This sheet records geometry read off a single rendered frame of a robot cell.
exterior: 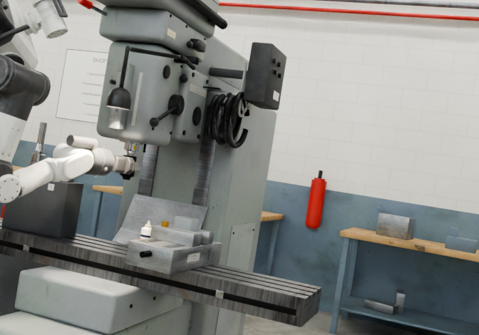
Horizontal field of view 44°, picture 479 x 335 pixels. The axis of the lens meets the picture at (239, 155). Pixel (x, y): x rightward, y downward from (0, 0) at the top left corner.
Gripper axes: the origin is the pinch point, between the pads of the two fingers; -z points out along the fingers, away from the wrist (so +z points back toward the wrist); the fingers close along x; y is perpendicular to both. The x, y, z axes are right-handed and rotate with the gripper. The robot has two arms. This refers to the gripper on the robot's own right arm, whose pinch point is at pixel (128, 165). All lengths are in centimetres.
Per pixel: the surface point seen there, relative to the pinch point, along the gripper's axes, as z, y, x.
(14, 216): 16.4, 23.5, 32.9
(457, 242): -373, 28, -19
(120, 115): 11.8, -15.5, -4.9
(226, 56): -44, -48, 1
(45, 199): 12.4, 15.9, 23.6
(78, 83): -322, -73, 422
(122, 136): 7.9, -9.0, -3.0
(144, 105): 6.8, -19.6, -9.4
